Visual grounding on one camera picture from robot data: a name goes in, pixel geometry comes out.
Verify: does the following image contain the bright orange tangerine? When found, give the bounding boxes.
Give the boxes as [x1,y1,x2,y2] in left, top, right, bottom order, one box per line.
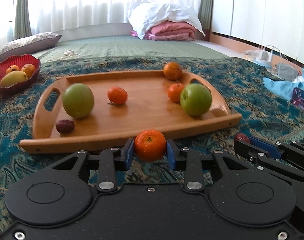
[167,83,185,103]

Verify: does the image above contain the small oval orange tangerine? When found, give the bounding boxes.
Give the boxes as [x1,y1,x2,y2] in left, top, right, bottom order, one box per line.
[108,87,128,105]

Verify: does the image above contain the teal paisley blanket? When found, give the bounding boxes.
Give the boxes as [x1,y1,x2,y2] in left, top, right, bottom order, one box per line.
[0,57,304,232]

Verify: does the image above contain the dark patterned packet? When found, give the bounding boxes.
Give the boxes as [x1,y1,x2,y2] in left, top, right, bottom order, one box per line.
[290,87,304,110]

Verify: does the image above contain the green apple right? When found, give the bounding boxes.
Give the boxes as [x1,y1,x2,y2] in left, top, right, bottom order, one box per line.
[180,83,212,117]

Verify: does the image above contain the green apple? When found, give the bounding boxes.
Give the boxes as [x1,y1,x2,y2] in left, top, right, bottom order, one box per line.
[180,83,212,117]
[62,83,95,119]

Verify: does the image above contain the dark red jujube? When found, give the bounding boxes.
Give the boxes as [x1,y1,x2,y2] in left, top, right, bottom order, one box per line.
[55,119,75,134]

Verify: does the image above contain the light blue cloth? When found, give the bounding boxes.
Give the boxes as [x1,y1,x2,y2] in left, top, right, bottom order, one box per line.
[263,69,304,101]

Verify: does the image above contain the grey pouch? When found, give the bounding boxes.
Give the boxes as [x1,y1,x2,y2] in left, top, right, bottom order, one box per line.
[275,63,299,82]

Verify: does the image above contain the wooden serving tray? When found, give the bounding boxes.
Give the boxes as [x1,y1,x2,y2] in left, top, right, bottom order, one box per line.
[19,70,242,154]

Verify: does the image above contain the green apple left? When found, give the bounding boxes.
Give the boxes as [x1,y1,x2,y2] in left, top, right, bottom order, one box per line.
[62,83,95,119]

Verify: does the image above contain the white charger plug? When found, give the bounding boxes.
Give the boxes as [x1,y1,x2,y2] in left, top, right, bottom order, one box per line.
[256,46,273,63]

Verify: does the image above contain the dull orange in tray corner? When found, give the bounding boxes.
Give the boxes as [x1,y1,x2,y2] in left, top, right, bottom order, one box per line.
[163,61,182,81]

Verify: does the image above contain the pink folded blanket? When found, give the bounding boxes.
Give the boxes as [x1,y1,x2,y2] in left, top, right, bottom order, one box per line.
[130,21,196,41]

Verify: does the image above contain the reddish orange mango in bowl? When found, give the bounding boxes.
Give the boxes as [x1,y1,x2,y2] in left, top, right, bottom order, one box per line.
[21,63,36,78]

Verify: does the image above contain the green quilted bedspread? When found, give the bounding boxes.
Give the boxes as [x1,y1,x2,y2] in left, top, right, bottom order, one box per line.
[33,35,226,63]

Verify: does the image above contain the yellow mango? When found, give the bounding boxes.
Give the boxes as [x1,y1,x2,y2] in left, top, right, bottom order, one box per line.
[0,71,28,88]

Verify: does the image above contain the small orange fruit in bowl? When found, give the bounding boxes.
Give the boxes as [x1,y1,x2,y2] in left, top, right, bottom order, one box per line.
[5,64,21,75]

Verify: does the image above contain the green curtain right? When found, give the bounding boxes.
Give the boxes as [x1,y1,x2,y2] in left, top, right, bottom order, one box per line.
[198,0,213,31]

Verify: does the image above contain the green curtain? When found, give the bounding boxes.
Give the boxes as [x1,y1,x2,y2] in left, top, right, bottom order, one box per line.
[198,0,213,31]
[13,0,31,39]

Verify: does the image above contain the floral grey pillow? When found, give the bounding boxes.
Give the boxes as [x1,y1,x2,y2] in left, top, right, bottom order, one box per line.
[0,32,62,61]

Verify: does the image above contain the white crumpled duvet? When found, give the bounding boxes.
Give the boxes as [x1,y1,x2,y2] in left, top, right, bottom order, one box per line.
[128,2,206,39]

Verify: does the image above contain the red ribbed fruit bowl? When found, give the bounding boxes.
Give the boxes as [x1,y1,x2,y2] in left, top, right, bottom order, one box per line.
[0,54,41,96]

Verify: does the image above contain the green curtain left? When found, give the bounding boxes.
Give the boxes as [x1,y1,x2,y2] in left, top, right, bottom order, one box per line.
[13,0,31,39]

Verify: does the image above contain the white cord on bed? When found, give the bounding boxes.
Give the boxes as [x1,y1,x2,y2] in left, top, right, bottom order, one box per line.
[45,49,82,63]

